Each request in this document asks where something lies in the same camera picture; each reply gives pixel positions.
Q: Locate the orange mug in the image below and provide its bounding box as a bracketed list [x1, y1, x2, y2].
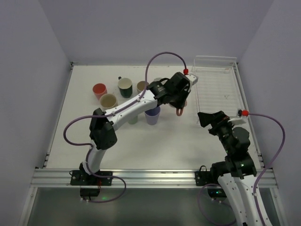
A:
[168, 100, 188, 116]

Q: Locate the beige plastic cup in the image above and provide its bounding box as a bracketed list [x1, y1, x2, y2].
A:
[136, 81, 149, 94]

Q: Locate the lavender plastic cup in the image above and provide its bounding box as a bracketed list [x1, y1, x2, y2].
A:
[144, 106, 161, 125]

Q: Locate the dark green mug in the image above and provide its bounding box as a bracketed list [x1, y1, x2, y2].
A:
[118, 77, 133, 98]

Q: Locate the light green plastic cup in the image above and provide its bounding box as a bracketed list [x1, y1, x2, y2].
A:
[128, 116, 138, 125]

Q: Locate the cream floral mug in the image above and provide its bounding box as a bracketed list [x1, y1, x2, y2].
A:
[99, 94, 118, 111]

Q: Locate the salmon pink plastic cup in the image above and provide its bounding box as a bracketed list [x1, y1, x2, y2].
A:
[92, 83, 107, 100]

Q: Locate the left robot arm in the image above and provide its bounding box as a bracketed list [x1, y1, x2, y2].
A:
[82, 72, 198, 175]

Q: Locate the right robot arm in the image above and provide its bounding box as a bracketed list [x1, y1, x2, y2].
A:
[198, 111, 272, 226]

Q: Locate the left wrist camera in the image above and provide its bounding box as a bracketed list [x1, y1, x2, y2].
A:
[187, 74, 198, 86]

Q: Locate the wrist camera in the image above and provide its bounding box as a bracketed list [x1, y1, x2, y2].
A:
[229, 109, 249, 126]
[187, 74, 198, 86]

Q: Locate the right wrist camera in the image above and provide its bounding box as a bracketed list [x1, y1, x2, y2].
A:
[229, 109, 249, 126]

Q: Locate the white wire dish rack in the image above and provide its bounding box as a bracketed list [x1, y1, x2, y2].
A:
[191, 56, 244, 118]

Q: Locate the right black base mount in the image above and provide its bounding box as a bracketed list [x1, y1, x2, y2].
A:
[194, 165, 227, 200]

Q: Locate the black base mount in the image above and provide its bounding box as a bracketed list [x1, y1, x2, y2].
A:
[194, 165, 227, 200]
[69, 170, 112, 200]

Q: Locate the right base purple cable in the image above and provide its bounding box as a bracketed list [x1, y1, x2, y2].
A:
[198, 183, 237, 226]

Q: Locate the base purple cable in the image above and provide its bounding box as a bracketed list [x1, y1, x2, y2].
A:
[198, 183, 237, 226]
[79, 174, 127, 203]

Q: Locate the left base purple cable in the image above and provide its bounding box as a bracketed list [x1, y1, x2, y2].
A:
[79, 174, 127, 203]

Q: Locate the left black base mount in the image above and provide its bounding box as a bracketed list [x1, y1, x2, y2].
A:
[69, 170, 112, 200]

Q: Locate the aluminium mounting rail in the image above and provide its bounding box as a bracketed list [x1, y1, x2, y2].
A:
[29, 168, 279, 189]

